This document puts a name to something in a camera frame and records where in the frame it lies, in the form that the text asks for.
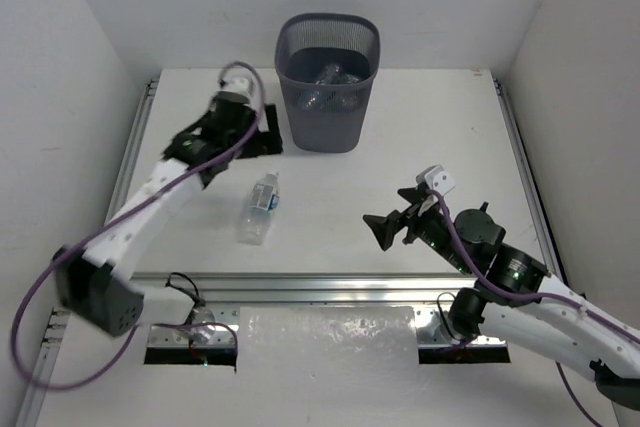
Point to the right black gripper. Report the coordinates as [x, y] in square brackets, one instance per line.
[384, 227]

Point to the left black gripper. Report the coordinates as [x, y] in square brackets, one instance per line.
[255, 132]

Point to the clear crinkled water bottle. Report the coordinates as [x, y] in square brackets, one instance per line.
[330, 74]

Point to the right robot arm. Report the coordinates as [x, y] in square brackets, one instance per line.
[515, 297]

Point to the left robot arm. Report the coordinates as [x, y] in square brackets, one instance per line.
[94, 281]

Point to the grey mesh waste bin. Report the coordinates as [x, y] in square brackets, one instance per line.
[326, 118]

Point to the white label water bottle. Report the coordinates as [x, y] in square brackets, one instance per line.
[259, 210]

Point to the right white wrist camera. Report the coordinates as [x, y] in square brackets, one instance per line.
[436, 178]

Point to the aluminium front rail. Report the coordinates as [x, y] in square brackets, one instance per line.
[403, 311]

